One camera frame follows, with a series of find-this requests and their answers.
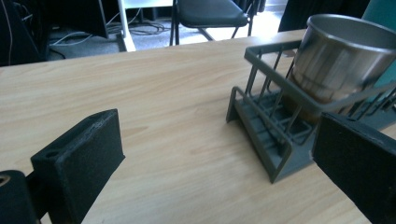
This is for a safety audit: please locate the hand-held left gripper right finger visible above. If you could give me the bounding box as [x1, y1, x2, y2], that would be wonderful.
[312, 111, 396, 224]

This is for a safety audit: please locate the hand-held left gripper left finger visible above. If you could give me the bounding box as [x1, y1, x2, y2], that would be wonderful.
[31, 108, 125, 224]

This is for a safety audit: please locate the dark wire basket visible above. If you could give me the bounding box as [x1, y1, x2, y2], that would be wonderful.
[226, 39, 396, 184]

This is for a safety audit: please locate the steel cup with brown base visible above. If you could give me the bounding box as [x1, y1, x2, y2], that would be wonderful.
[283, 13, 396, 124]

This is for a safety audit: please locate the grey metal cup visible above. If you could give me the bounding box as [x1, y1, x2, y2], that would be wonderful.
[361, 0, 396, 104]

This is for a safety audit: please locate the black folding chair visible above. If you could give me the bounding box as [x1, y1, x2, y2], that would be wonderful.
[169, 0, 267, 47]

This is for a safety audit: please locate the white desk frame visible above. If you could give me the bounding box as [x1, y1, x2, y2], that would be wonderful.
[117, 0, 174, 53]

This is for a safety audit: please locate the grey cable bundle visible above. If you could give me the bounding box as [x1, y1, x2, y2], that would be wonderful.
[106, 18, 169, 36]

